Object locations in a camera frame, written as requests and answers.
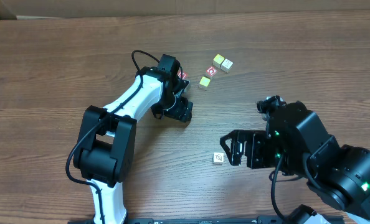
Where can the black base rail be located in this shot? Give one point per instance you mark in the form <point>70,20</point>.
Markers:
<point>259,220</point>

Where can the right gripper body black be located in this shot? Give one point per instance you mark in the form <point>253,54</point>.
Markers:
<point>244,148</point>

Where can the plain wooden block top right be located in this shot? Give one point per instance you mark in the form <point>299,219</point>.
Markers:
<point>226,65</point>

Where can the wooden block with circle mark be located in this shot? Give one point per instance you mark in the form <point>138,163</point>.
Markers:
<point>218,158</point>

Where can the yellow block top right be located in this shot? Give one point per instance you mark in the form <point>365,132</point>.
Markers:
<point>218,60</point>

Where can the cardboard box edge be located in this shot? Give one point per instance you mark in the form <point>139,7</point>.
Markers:
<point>11,9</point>

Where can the yellow block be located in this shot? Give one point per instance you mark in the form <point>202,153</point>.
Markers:
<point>204,83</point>
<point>218,60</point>

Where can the red O block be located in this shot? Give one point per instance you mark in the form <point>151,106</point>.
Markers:
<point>211,72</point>

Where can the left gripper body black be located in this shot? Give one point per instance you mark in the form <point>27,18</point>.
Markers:
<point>180,110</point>

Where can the red M block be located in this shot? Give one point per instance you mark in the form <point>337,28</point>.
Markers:
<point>183,75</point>

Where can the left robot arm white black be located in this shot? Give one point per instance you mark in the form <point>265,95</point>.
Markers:
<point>103,154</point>

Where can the yellow block middle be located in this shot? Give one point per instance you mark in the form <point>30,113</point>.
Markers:
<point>204,83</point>

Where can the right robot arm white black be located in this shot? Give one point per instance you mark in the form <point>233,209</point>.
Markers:
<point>296,142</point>

